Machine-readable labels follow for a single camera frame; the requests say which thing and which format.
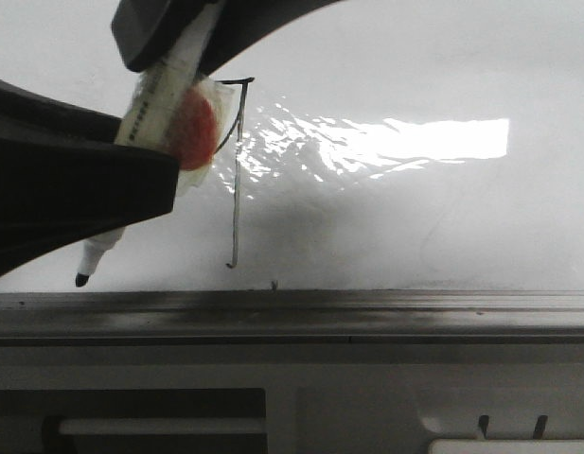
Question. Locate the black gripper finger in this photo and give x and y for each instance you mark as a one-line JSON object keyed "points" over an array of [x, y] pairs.
{"points": [[63, 178], [145, 31]]}

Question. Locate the white whiteboard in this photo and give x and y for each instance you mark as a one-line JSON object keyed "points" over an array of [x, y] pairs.
{"points": [[389, 144]]}

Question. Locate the aluminium whiteboard tray rail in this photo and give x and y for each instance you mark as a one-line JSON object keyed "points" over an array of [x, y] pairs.
{"points": [[289, 316]]}

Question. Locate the white whiteboard marker pen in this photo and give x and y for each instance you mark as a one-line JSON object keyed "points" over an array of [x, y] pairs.
{"points": [[161, 87]]}

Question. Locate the red magnet taped to marker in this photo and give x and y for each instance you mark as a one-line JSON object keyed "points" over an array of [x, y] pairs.
{"points": [[197, 129]]}

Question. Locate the grey panel below whiteboard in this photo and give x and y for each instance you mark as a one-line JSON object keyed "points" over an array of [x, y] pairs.
{"points": [[93, 396]]}

